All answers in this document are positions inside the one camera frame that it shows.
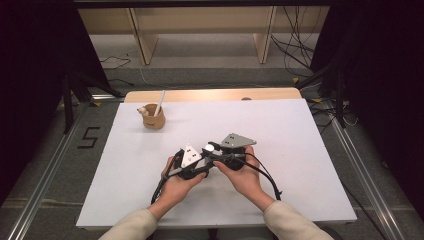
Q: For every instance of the person's left hand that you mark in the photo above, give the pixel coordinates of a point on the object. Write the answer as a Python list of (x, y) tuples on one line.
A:
[(175, 193)]

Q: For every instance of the white table cover sheet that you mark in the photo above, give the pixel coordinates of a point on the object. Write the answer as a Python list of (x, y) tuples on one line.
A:
[(266, 116)]

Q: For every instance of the black curtain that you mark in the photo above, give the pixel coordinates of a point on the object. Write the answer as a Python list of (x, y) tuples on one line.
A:
[(33, 66), (383, 83)]

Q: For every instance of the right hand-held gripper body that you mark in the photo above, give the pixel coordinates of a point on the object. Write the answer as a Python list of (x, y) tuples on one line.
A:
[(238, 140)]

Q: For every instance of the beige wooden desk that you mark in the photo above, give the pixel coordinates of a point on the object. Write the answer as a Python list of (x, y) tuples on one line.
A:
[(200, 20)]

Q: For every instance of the tan wooden pen cup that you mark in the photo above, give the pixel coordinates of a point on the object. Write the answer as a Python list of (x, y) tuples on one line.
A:
[(154, 120)]

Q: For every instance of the long white pen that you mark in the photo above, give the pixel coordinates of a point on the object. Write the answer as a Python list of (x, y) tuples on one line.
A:
[(160, 101)]

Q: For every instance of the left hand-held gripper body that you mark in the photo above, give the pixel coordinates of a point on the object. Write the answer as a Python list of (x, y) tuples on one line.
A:
[(190, 156)]

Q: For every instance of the black tripod stand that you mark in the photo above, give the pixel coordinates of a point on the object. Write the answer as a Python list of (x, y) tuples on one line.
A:
[(68, 106)]

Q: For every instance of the aluminium floor rail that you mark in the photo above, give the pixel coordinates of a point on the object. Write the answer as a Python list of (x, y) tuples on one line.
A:
[(366, 180), (43, 186)]

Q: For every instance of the person's right hand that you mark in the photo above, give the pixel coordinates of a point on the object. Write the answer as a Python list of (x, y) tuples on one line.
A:
[(246, 181)]

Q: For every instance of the black metal stand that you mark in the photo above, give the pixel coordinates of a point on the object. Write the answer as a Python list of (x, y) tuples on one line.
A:
[(339, 96)]

